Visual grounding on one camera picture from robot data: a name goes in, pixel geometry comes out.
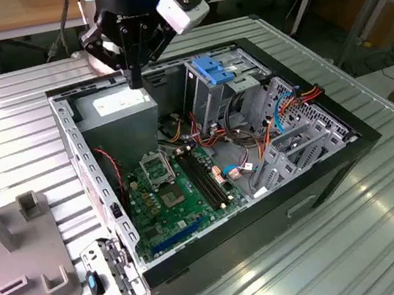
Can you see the metal optical drive cage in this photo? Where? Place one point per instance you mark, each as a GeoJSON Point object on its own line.
{"type": "Point", "coordinates": [205, 101]}

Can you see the green motherboard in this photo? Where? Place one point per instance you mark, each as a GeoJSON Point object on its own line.
{"type": "Point", "coordinates": [163, 219]}

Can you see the black open PC case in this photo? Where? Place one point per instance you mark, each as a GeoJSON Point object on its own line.
{"type": "Point", "coordinates": [269, 233]}

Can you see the grey power supply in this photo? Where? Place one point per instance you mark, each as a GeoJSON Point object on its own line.
{"type": "Point", "coordinates": [120, 133]}

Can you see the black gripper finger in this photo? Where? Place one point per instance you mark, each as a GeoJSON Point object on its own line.
{"type": "Point", "coordinates": [155, 40]}
{"type": "Point", "coordinates": [103, 42]}

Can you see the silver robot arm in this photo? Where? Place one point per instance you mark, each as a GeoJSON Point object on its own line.
{"type": "Point", "coordinates": [97, 65]}

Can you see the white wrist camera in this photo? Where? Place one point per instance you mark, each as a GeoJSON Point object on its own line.
{"type": "Point", "coordinates": [180, 12]}

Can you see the blue drive cage latch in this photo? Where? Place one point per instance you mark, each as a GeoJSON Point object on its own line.
{"type": "Point", "coordinates": [213, 69]}

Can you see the black latch with blue tab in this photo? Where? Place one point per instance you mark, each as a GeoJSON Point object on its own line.
{"type": "Point", "coordinates": [92, 282]}

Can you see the silver metal frame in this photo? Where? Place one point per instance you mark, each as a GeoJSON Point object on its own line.
{"type": "Point", "coordinates": [359, 23]}

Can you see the black RAM slot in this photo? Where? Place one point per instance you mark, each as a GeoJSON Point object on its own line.
{"type": "Point", "coordinates": [197, 182]}
{"type": "Point", "coordinates": [205, 179]}
{"type": "Point", "coordinates": [209, 177]}
{"type": "Point", "coordinates": [201, 181]}

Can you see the metal disk bay cage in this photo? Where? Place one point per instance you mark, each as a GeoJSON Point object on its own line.
{"type": "Point", "coordinates": [274, 165]}

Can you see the grey parts rack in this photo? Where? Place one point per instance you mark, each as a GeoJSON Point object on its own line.
{"type": "Point", "coordinates": [23, 247]}

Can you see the blue expansion slot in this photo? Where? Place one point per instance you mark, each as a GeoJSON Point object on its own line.
{"type": "Point", "coordinates": [177, 236]}

